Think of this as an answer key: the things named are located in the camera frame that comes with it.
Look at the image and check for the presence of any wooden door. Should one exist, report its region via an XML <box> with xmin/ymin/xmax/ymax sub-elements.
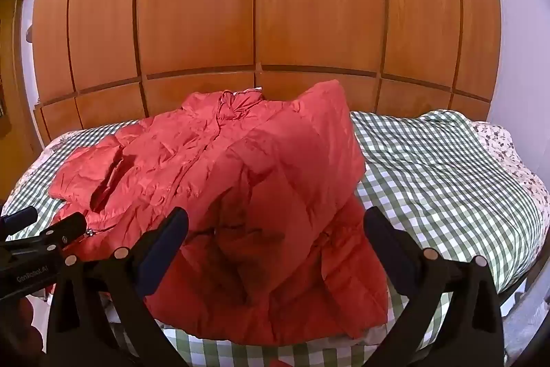
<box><xmin>0</xmin><ymin>0</ymin><xmax>41</xmax><ymax>162</ymax></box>

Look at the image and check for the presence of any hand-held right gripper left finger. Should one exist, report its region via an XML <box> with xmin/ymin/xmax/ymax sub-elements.
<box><xmin>45</xmin><ymin>207</ymin><xmax>190</xmax><ymax>367</ymax></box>

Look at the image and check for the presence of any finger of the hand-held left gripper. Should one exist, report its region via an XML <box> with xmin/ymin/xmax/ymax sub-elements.
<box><xmin>5</xmin><ymin>212</ymin><xmax>87</xmax><ymax>254</ymax></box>
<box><xmin>0</xmin><ymin>206</ymin><xmax>39</xmax><ymax>239</ymax></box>

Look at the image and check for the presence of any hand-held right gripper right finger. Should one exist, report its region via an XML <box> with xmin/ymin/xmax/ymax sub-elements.
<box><xmin>363</xmin><ymin>207</ymin><xmax>505</xmax><ymax>367</ymax></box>

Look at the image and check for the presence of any red puffer jacket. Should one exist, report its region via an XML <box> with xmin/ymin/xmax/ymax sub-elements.
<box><xmin>48</xmin><ymin>80</ymin><xmax>390</xmax><ymax>347</ymax></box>

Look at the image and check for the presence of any green checked blanket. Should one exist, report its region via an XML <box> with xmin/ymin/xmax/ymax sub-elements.
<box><xmin>0</xmin><ymin>109</ymin><xmax>547</xmax><ymax>367</ymax></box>

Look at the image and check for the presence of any wooden wardrobe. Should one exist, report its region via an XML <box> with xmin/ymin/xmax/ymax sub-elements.
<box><xmin>32</xmin><ymin>0</ymin><xmax>503</xmax><ymax>148</ymax></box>

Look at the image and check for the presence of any floral bed sheet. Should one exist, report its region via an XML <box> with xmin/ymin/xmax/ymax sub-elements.
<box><xmin>419</xmin><ymin>111</ymin><xmax>550</xmax><ymax>247</ymax></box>

